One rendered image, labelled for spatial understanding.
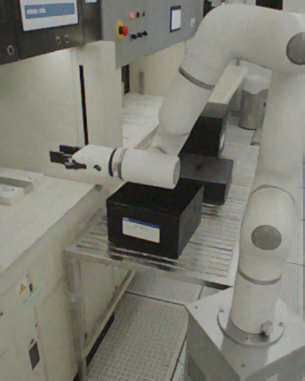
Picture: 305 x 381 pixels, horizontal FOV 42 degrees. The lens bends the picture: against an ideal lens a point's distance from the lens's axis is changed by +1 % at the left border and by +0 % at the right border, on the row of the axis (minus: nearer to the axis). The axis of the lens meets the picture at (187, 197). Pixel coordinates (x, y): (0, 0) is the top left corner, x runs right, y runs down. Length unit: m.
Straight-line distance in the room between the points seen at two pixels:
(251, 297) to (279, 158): 0.39
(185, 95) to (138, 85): 2.15
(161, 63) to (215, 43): 2.10
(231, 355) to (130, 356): 1.03
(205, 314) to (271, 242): 0.40
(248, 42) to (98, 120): 0.83
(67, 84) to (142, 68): 1.49
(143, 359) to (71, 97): 1.25
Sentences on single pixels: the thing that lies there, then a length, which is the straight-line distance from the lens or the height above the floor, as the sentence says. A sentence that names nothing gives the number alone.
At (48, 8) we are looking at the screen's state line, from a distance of 1.27.
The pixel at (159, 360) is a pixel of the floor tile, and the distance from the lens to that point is 2.05.
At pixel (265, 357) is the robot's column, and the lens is 1.12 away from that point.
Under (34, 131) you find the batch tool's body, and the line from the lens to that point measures 1.68.
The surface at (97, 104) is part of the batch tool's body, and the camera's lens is 1.49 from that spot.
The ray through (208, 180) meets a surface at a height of 0.86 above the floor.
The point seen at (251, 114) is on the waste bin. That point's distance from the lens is 5.08.
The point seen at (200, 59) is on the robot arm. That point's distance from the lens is 0.84.
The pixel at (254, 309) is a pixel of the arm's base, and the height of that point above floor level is 0.86.
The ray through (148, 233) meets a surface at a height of 0.84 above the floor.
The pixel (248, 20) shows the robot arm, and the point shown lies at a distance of 0.81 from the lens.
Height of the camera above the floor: 1.60
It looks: 29 degrees down
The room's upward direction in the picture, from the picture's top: 4 degrees clockwise
